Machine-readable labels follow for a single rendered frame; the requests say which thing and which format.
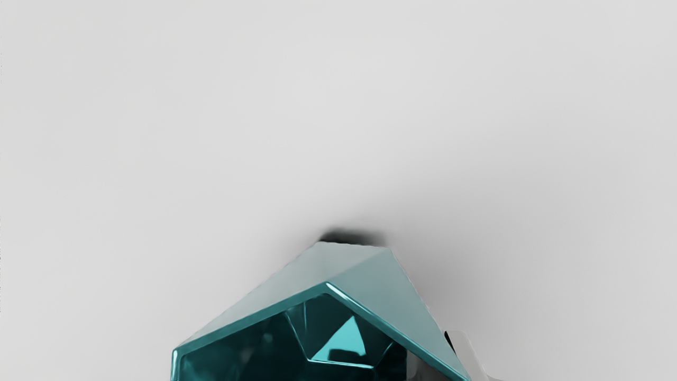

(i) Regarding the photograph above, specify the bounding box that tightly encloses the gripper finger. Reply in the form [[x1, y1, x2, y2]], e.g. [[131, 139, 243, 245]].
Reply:
[[444, 330, 503, 381]]

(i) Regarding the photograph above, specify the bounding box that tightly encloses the teal faceted mug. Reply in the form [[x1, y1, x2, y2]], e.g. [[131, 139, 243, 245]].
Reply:
[[170, 241, 471, 381]]

